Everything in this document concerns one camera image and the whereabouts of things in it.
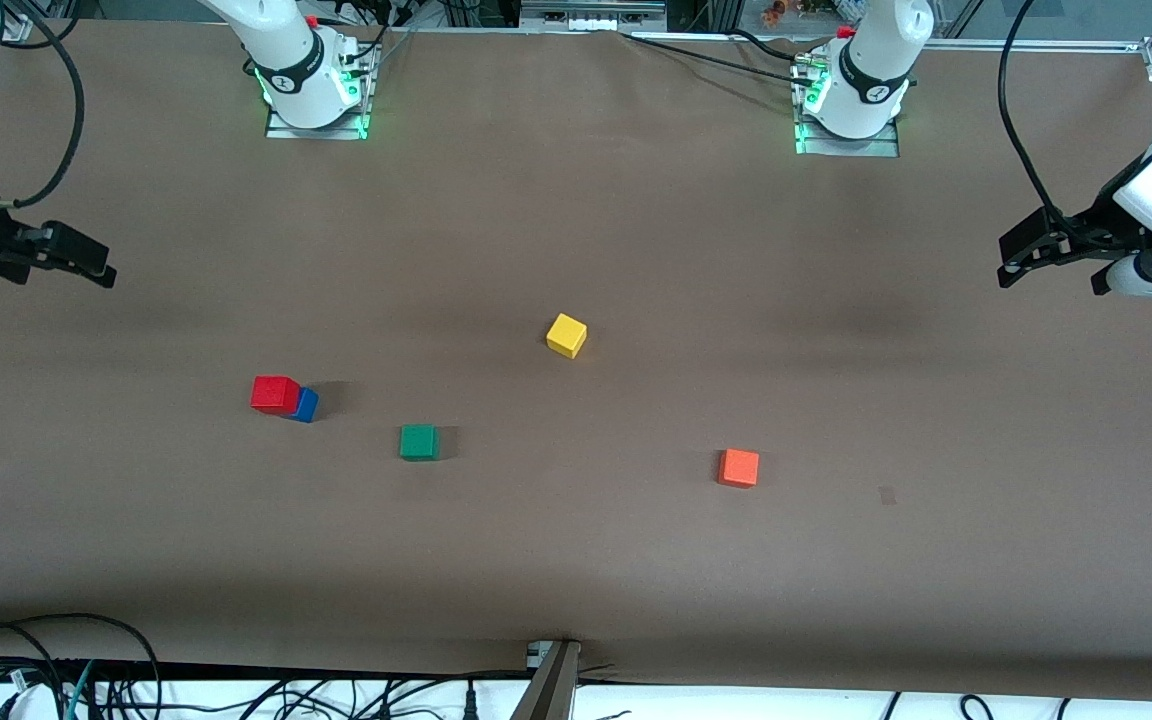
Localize green cube block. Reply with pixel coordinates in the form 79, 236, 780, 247
398, 423, 441, 463

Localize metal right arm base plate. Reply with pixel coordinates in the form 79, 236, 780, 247
265, 45, 377, 141

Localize green cable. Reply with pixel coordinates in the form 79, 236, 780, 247
64, 660, 98, 720

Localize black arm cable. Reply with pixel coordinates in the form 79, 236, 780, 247
0, 0, 86, 210
997, 0, 1083, 234

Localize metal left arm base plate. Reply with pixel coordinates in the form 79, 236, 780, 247
793, 50, 903, 159

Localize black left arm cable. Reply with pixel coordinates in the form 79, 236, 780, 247
997, 0, 1083, 234

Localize metal bracket post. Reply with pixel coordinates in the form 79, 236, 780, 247
509, 640, 583, 720

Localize white power strip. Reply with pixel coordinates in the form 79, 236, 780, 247
521, 0, 668, 32

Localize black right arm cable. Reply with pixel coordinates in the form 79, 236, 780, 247
0, 0, 86, 210

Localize yellow cube block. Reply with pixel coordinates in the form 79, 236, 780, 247
545, 312, 589, 360

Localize red cube block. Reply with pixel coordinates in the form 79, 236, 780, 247
249, 374, 303, 417

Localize black looped cable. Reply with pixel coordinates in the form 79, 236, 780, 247
0, 612, 163, 720

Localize aluminium frame rail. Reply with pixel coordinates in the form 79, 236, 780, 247
911, 37, 1147, 52

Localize orange cube block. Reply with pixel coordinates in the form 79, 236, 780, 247
716, 447, 762, 490

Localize black table cable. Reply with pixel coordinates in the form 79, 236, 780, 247
621, 28, 817, 87

